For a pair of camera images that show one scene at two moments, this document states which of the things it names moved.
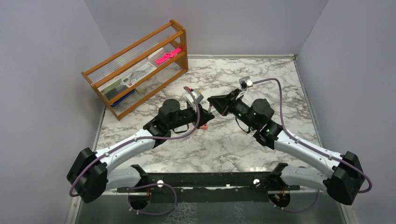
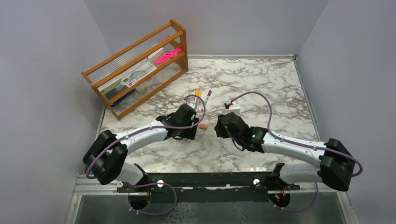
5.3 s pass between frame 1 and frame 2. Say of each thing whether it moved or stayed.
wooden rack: stayed
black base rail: stayed
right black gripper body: moved
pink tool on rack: stayed
